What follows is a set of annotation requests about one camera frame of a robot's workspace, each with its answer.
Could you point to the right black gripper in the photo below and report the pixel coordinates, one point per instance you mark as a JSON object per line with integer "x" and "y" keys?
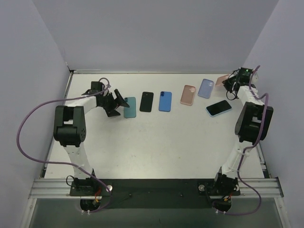
{"x": 231, "y": 83}

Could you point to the lavender phone case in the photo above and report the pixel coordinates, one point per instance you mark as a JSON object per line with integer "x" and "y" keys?
{"x": 206, "y": 88}

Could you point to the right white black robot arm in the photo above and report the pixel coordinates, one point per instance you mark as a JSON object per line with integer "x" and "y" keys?
{"x": 251, "y": 127}

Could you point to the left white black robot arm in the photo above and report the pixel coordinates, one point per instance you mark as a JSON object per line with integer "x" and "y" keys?
{"x": 70, "y": 128}

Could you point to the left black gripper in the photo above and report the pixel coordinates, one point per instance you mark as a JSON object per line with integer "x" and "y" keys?
{"x": 114, "y": 103}

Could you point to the aluminium front rail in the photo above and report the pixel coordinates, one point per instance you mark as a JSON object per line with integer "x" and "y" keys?
{"x": 58, "y": 189}

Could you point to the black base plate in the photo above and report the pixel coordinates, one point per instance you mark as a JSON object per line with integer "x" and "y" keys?
{"x": 151, "y": 194}

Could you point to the black phone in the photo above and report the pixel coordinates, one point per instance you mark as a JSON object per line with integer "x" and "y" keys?
{"x": 146, "y": 102}

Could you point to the pink phone case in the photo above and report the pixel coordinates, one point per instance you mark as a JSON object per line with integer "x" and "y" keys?
{"x": 188, "y": 94}
{"x": 220, "y": 80}

